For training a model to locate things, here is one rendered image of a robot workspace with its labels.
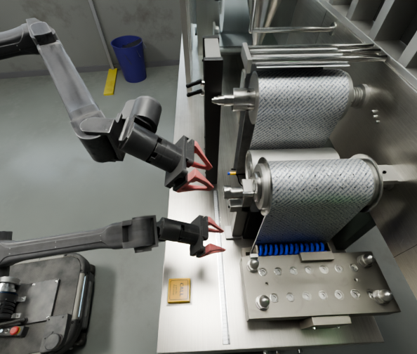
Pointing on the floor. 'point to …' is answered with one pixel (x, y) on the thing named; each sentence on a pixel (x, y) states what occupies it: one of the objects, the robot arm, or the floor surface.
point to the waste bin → (130, 57)
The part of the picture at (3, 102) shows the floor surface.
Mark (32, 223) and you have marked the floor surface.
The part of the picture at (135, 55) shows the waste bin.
